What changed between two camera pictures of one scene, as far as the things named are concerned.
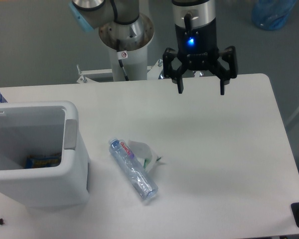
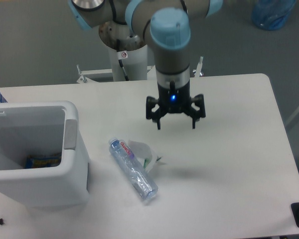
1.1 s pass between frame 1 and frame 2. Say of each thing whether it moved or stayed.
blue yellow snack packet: stayed
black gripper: moved
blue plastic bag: stayed
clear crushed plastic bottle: stayed
